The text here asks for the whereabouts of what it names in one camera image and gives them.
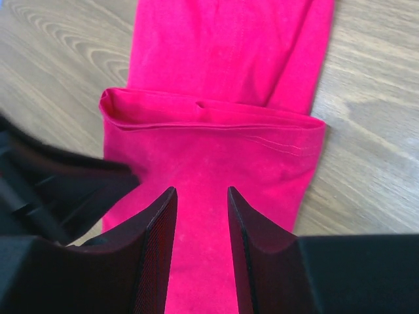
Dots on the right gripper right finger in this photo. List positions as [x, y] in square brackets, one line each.
[278, 272]

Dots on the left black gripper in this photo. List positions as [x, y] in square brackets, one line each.
[53, 193]

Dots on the pink t shirt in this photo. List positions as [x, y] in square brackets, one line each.
[219, 94]

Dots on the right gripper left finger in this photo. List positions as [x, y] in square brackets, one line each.
[124, 270]

